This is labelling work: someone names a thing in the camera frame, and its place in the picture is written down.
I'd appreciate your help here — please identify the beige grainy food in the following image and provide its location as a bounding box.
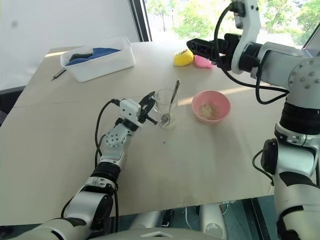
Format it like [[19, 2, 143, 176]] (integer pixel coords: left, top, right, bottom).
[[198, 104, 219, 120]]

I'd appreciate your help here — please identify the thin white cord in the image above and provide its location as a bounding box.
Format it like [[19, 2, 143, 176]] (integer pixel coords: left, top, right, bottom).
[[184, 205, 193, 227]]

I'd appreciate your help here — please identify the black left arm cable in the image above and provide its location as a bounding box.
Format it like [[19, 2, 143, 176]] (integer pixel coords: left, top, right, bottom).
[[60, 99, 124, 233]]

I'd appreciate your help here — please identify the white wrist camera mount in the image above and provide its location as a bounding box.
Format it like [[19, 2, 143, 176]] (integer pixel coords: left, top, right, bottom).
[[230, 0, 262, 75], [118, 98, 144, 129]]

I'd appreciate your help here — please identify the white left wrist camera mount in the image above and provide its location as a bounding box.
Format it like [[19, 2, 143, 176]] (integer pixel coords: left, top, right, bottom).
[[118, 98, 144, 129]]

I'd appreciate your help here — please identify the silver rounded robot leg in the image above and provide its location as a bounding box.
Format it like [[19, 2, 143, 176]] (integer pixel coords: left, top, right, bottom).
[[198, 203, 229, 240], [128, 210, 164, 230]]

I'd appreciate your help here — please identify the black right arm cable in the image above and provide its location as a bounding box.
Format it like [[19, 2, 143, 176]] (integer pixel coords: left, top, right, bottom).
[[213, 3, 291, 187]]

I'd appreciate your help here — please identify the clear glass cup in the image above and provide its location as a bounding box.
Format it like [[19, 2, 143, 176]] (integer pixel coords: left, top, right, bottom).
[[152, 88, 179, 130]]

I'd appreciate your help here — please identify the pink bowl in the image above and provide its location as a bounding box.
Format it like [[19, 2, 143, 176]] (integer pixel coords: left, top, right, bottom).
[[191, 90, 231, 125]]

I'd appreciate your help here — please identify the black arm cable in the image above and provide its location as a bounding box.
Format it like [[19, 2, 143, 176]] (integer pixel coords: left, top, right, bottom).
[[60, 99, 124, 233], [213, 3, 291, 187]]

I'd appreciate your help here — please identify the black and silver pen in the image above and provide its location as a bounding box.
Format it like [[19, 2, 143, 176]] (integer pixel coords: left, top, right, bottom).
[[50, 68, 68, 82]]

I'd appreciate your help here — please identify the silver metal spoon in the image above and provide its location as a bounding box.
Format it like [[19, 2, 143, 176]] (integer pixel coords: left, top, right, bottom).
[[160, 79, 181, 126]]

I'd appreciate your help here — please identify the white plastic bin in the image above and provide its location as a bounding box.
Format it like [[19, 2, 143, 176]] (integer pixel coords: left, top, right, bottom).
[[59, 36, 137, 83]]

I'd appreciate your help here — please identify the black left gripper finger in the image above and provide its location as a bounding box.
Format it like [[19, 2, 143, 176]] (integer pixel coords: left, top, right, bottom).
[[146, 113, 159, 126], [143, 91, 157, 104]]

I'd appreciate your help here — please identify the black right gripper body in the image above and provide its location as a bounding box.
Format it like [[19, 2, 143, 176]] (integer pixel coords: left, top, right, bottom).
[[211, 33, 242, 73]]

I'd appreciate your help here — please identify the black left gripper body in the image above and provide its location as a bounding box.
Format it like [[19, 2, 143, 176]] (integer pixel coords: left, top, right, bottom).
[[136, 98, 154, 124]]

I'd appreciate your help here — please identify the black window frame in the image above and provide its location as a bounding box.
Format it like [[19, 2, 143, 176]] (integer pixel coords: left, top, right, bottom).
[[128, 0, 153, 43]]

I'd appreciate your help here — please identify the blue cloth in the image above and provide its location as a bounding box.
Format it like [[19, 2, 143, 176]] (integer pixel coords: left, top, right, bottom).
[[66, 46, 123, 67]]

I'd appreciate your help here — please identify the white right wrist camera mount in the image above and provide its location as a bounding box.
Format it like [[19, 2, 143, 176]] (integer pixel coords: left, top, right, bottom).
[[230, 0, 262, 75]]

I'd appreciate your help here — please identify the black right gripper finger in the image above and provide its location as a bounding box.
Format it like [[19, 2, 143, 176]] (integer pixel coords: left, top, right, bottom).
[[199, 54, 219, 67], [185, 38, 214, 57]]

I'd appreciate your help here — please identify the dark green cloth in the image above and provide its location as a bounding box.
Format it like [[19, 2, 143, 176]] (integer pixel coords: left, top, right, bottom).
[[68, 52, 94, 63]]

